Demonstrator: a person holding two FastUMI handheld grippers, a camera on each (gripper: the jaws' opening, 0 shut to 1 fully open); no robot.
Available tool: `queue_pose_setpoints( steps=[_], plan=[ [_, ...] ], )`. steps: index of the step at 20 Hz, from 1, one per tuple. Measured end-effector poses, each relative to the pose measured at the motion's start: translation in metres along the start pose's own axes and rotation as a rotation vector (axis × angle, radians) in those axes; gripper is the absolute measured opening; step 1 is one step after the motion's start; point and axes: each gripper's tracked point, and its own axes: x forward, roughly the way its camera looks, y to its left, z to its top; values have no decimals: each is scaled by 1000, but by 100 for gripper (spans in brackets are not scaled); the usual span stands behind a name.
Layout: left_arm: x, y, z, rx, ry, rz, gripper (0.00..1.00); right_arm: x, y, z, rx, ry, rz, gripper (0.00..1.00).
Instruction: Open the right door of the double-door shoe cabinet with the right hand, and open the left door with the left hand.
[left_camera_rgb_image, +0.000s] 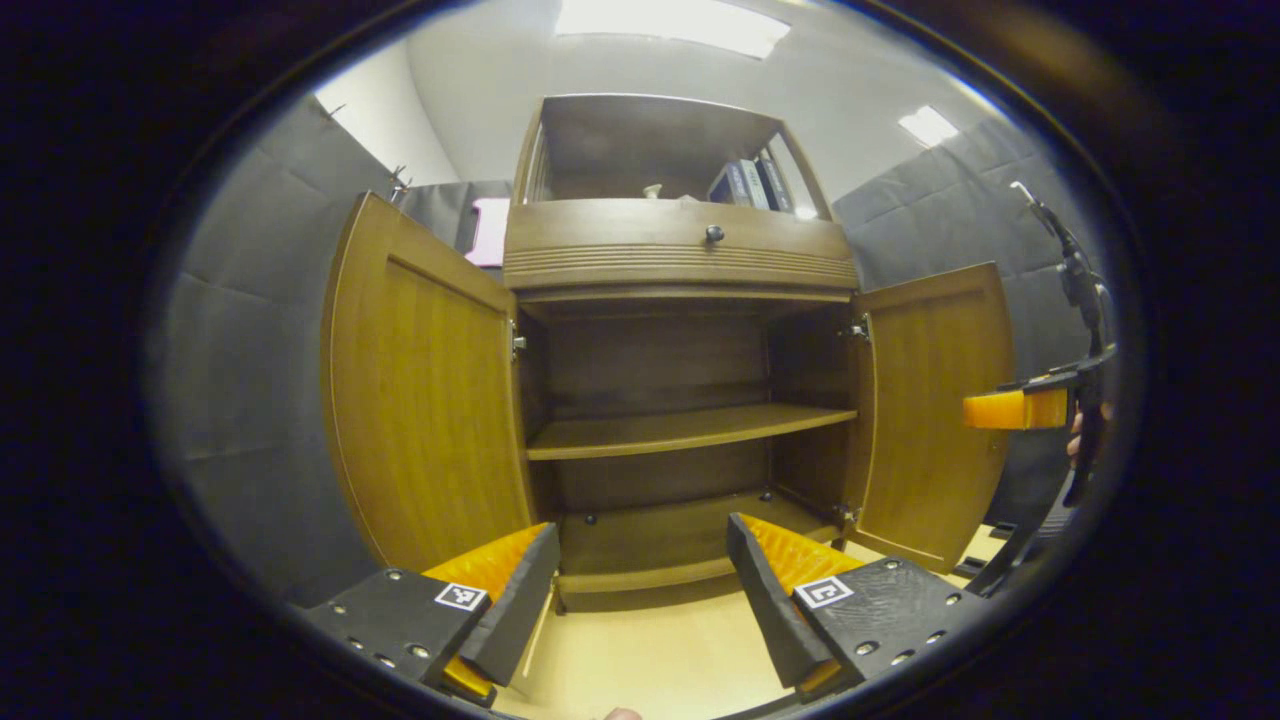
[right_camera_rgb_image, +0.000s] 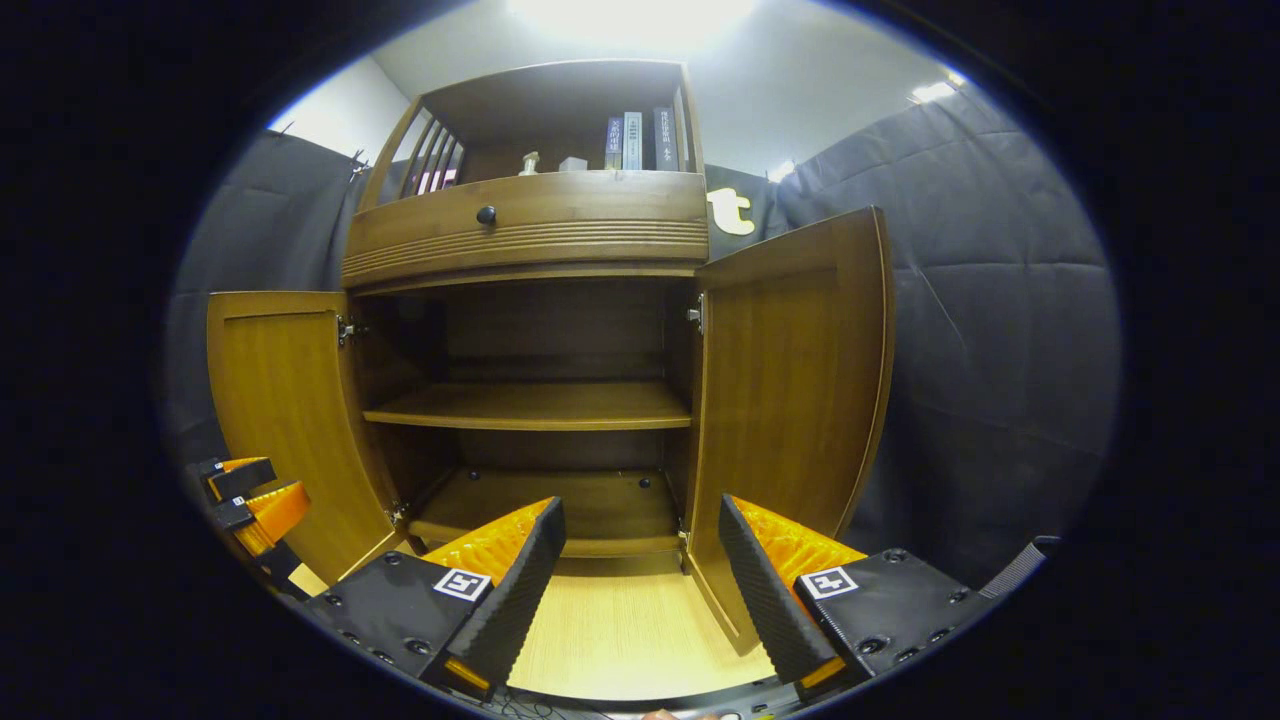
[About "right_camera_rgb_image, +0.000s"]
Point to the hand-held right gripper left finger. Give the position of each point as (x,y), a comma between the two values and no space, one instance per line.
(520,600)

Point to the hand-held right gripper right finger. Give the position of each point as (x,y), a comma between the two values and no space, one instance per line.
(765,600)

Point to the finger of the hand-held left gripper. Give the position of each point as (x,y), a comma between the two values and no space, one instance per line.
(270,515)
(240,478)

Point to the wooden cabinet door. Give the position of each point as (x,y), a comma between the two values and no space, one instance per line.
(280,400)
(790,380)

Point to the wooden double-door shoe cabinet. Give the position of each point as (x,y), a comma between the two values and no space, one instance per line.
(560,215)

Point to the metal door hinge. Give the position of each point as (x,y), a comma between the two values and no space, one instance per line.
(684,533)
(350,331)
(399,514)
(696,315)

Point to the wooden inner cabinet shelf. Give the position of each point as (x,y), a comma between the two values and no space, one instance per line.
(540,408)

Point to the dark ribbed object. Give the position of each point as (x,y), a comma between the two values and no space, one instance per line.
(1020,568)

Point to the black backdrop cloth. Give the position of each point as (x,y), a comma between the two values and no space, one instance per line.
(1000,350)

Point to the black round drawer knob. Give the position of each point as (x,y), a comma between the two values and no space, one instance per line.
(486,215)

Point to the small beige ornament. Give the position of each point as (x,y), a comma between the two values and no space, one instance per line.
(529,164)

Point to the small white box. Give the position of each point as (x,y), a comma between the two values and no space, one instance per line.
(573,164)

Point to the blue book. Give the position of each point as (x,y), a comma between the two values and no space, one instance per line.
(615,145)

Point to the pale grey book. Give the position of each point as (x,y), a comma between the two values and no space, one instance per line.
(633,142)

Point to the large ceiling light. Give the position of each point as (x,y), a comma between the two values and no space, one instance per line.
(630,20)

